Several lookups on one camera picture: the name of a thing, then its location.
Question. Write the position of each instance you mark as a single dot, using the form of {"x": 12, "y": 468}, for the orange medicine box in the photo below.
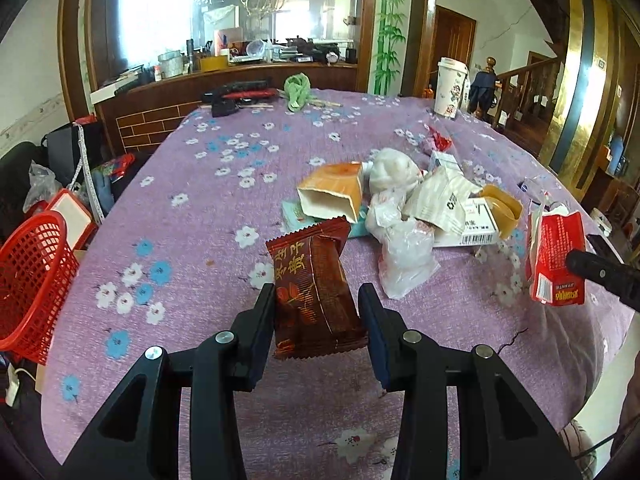
{"x": 333, "y": 191}

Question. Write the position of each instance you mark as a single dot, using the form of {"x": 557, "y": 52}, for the black and red tool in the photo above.
{"x": 227, "y": 99}

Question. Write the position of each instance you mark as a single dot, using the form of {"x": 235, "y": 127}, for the black shopping bag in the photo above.
{"x": 63, "y": 148}

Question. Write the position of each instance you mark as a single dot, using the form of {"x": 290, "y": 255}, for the clear plastic bag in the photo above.
{"x": 43, "y": 186}

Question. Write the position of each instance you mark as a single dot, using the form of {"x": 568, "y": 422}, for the white cartoon paper cup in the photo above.
{"x": 451, "y": 77}

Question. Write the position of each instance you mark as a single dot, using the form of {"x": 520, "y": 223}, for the red framed white board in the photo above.
{"x": 80, "y": 226}

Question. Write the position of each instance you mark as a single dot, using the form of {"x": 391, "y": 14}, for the red plastic mesh basket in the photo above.
{"x": 37, "y": 269}

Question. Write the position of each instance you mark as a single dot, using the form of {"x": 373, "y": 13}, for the brick pattern wooden counter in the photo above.
{"x": 141, "y": 118}

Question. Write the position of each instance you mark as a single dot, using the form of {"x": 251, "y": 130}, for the white plastic bag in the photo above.
{"x": 407, "y": 260}

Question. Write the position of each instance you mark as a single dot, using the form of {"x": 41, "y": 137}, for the brown snack wrapper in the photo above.
{"x": 316, "y": 314}

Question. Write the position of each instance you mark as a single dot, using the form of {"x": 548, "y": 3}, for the green cloth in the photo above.
{"x": 297, "y": 91}

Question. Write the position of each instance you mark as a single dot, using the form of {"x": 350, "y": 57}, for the white medicine box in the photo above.
{"x": 480, "y": 228}

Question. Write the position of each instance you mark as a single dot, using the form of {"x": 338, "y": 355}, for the white paper packet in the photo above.
{"x": 438, "y": 199}

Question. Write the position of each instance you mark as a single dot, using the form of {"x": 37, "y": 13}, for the red snack box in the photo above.
{"x": 552, "y": 235}

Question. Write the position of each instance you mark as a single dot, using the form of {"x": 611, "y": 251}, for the yellow paper cup piece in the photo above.
{"x": 505, "y": 209}

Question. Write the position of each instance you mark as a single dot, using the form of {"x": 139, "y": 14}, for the purple floral tablecloth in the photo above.
{"x": 183, "y": 252}

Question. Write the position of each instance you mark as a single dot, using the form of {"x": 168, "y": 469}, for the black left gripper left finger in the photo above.
{"x": 135, "y": 433}

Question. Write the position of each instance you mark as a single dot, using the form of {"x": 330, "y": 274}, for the red wrapper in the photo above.
{"x": 434, "y": 141}

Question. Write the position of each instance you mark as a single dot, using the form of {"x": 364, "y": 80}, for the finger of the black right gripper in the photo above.
{"x": 617, "y": 278}

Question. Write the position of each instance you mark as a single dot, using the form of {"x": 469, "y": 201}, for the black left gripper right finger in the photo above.
{"x": 503, "y": 433}

